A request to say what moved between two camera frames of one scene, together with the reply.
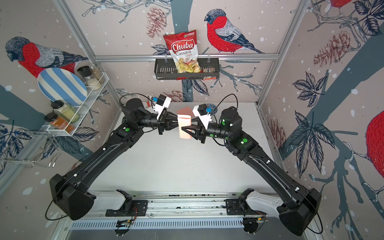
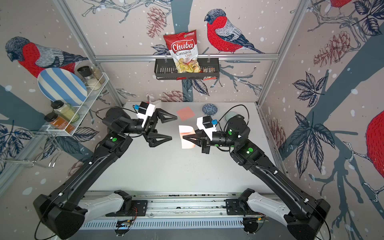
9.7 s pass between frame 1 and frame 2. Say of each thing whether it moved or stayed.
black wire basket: stayed
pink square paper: moved
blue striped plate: stayed
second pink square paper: stayed
